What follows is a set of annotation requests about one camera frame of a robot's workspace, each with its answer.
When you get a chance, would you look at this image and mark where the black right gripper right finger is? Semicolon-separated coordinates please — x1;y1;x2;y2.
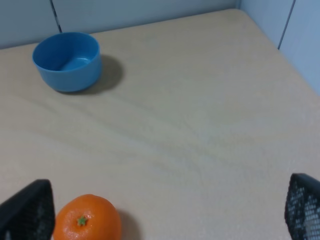
284;173;320;240

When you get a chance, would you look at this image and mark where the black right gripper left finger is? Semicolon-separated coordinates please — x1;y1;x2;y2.
0;179;55;240

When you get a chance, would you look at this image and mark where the orange tangerine fruit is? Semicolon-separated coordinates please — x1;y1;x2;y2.
53;194;122;240

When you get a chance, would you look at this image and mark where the blue plastic bowl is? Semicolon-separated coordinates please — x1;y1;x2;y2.
32;32;102;93

